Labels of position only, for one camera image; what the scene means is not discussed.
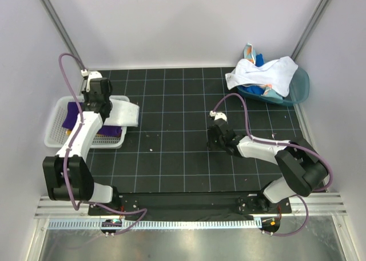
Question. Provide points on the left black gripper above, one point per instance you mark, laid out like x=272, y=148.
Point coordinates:
x=85, y=97

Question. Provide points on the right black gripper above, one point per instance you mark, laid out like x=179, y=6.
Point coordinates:
x=210, y=144

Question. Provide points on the light blue bear towel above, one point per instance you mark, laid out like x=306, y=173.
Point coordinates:
x=123, y=114

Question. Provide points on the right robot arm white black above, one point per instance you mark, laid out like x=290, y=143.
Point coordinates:
x=301, y=167

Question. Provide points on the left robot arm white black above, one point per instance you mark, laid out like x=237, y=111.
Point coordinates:
x=66, y=174

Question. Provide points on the purple folded towel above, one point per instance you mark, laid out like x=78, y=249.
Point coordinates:
x=71, y=118

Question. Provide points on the yellow folded towel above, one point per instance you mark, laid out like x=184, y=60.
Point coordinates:
x=98, y=135

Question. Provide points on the black grid mat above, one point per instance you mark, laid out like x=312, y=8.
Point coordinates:
x=167, y=151

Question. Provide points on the white plastic basket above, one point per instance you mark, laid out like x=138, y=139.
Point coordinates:
x=55, y=134

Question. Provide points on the white towel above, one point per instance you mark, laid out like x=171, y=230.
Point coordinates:
x=276, y=73

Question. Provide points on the dark blue towel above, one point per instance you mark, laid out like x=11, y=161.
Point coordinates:
x=259, y=60

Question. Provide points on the orange patterned towel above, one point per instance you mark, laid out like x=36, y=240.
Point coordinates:
x=249, y=53

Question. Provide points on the teal plastic bowl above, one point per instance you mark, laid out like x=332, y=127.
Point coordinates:
x=298, y=91

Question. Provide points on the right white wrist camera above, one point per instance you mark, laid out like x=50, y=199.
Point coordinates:
x=217, y=118

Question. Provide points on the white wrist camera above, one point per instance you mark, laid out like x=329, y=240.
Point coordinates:
x=217, y=118
x=88, y=76

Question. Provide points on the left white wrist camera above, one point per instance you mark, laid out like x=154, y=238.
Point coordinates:
x=88, y=76

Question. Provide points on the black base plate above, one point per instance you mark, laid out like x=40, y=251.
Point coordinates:
x=197, y=206

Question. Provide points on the aluminium rail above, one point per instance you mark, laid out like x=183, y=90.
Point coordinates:
x=317, y=204

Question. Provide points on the left aluminium frame post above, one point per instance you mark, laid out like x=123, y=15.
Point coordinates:
x=60, y=28

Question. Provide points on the aluminium frame post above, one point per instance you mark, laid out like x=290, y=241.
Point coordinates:
x=60, y=28
x=310, y=27

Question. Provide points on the white slotted cable duct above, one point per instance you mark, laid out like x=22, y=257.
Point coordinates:
x=115, y=225

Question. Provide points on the right aluminium frame post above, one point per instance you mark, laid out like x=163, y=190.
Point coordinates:
x=310, y=27

